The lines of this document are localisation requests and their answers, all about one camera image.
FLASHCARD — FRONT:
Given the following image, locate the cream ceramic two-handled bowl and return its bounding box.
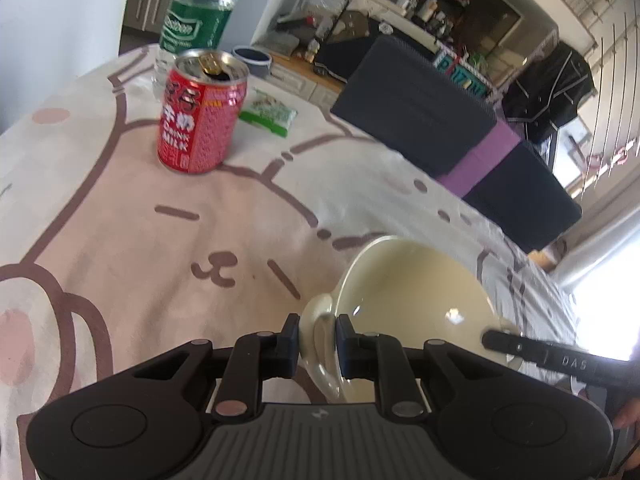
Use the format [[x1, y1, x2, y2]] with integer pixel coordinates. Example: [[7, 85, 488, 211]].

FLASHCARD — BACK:
[[299, 236, 522, 403]]

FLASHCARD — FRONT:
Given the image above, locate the green snack packet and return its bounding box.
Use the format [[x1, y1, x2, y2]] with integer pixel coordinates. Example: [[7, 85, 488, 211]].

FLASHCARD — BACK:
[[239, 89, 298, 138]]

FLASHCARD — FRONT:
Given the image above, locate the dark chair near window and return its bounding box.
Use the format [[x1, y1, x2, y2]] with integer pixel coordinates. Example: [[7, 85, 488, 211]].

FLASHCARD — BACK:
[[464, 142, 582, 254]]

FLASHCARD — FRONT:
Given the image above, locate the bear pattern tablecloth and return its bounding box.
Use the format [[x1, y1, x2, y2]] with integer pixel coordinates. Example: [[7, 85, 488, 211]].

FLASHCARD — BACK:
[[1, 47, 577, 479]]

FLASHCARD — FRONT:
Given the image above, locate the red milk drink can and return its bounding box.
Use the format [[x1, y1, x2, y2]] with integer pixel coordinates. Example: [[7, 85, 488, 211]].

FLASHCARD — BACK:
[[157, 49, 250, 174]]

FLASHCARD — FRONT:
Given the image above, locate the green poizon sign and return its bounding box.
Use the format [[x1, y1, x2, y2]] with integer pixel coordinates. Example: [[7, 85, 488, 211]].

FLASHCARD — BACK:
[[433, 47, 495, 100]]

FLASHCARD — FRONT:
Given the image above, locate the green label water bottle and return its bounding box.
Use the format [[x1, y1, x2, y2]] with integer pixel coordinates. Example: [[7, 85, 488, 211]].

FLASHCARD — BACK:
[[153, 0, 239, 98]]

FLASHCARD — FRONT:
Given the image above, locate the black hanging jacket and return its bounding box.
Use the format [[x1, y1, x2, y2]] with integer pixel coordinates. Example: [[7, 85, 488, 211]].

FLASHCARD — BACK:
[[501, 41, 594, 145]]

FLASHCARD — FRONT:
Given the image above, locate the dark blue round container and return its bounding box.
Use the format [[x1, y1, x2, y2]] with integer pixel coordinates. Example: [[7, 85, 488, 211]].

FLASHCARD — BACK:
[[232, 46, 272, 79]]

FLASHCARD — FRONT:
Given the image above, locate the dark chair with purple cushion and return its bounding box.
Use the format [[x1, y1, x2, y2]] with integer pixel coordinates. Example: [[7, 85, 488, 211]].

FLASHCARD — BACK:
[[331, 36, 497, 178]]

